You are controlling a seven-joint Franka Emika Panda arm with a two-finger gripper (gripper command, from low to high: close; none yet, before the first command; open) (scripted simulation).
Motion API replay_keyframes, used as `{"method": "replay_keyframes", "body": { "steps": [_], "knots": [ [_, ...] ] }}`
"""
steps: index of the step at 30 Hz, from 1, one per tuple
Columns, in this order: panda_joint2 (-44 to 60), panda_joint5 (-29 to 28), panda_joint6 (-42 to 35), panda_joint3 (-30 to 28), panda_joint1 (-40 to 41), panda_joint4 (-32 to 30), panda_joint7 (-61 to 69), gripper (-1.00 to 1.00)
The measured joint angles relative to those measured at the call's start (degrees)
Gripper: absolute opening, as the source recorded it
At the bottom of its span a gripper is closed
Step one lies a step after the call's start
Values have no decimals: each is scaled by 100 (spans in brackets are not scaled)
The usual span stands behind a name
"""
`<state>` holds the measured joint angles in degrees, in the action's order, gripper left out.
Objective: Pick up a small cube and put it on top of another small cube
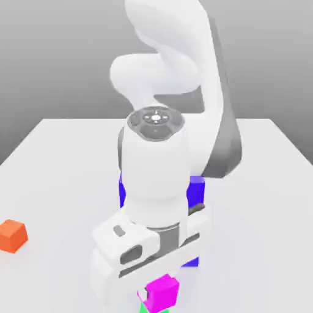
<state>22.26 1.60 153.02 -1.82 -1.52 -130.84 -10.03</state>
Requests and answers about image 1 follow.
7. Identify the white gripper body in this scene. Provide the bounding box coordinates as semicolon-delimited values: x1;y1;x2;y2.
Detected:
89;210;212;308

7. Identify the small magenta cube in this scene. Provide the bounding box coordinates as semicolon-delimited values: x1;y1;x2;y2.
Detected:
136;273;180;313

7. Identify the small green cube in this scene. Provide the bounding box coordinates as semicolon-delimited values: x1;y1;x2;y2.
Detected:
139;303;170;313

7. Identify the small orange cube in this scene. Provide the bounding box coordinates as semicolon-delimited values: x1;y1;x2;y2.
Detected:
0;219;29;254

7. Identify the large blue box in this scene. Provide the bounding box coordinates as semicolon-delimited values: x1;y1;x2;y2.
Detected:
119;171;206;268

